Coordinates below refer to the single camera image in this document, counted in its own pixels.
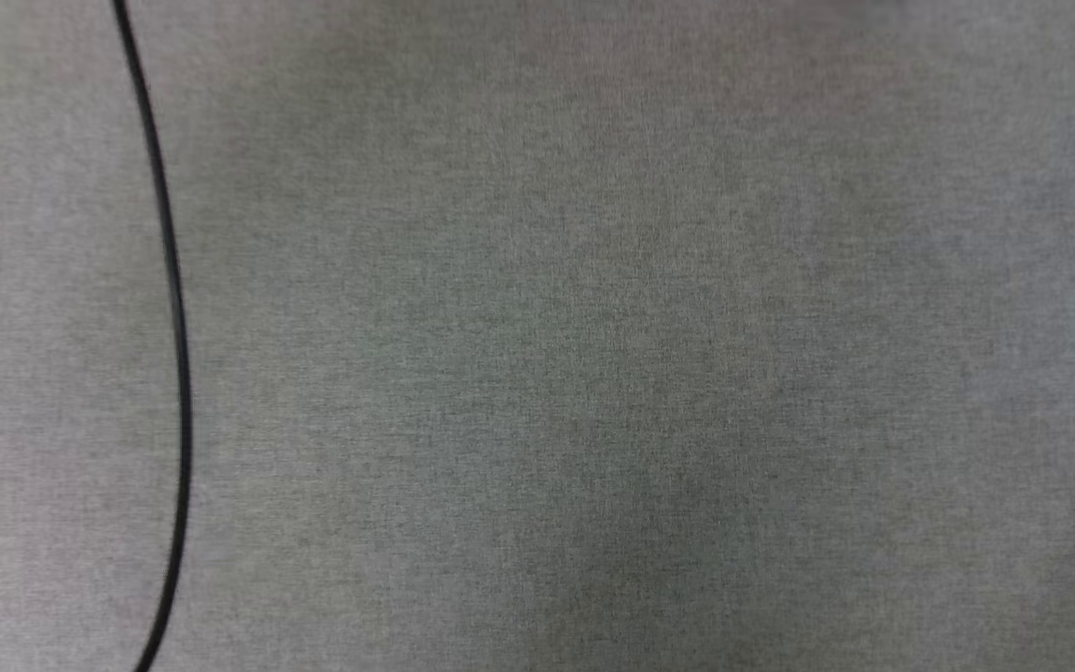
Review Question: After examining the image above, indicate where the thin black cable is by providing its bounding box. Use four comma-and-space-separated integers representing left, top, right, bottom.
111, 0, 194, 672

